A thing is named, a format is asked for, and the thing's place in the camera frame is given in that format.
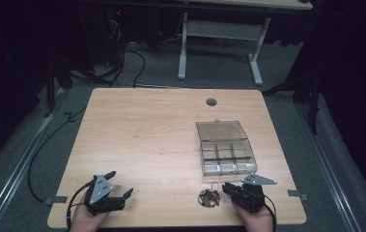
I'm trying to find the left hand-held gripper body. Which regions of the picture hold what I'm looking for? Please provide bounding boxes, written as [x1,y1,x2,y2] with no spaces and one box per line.
[84,173,127,217]

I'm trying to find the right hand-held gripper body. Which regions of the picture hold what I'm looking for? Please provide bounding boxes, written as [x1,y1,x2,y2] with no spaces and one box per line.
[232,173,278,215]

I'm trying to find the small metal parts pile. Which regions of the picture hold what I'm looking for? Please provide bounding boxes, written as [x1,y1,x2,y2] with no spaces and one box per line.
[197,182,223,208]

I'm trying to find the clear plastic compartment box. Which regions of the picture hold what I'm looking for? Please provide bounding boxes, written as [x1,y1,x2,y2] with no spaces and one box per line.
[195,119,259,177]

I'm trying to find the person's right hand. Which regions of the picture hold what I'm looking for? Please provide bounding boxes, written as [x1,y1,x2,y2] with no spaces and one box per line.
[233,202,275,232]

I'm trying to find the person's left hand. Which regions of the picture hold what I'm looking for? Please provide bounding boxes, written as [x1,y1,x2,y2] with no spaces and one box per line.
[69,202,111,232]

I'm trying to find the grey tape strip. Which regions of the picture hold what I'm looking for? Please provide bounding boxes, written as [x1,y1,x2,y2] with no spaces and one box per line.
[287,188,309,202]
[42,195,69,207]

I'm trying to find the black metal stand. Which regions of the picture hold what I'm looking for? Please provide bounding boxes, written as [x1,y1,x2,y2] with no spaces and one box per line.
[42,56,75,119]

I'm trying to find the black tripod stand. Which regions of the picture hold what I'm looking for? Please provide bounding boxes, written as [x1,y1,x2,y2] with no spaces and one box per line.
[262,72,321,135]

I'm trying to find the right hand-held gripper cable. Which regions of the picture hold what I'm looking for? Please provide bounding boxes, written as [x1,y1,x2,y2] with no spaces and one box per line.
[263,194,278,232]

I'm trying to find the hand-held gripper cable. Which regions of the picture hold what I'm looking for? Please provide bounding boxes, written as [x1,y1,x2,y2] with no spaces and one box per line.
[263,194,278,232]
[65,182,96,232]

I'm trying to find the left hand-held gripper cable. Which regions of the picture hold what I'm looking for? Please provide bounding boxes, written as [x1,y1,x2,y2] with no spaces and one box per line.
[65,182,96,232]

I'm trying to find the black floor cable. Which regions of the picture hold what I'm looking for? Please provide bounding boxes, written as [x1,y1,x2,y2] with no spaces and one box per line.
[27,105,87,205]

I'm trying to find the metal floor rail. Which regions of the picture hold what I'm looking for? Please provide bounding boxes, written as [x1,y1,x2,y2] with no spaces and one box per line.
[295,100,363,232]
[0,88,70,232]

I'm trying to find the bundle of black cables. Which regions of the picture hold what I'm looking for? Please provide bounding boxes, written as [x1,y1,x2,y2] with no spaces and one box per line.
[70,17,147,89]

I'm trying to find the white metal frame desk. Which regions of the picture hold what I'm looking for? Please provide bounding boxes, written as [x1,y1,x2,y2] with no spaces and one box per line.
[177,0,314,87]

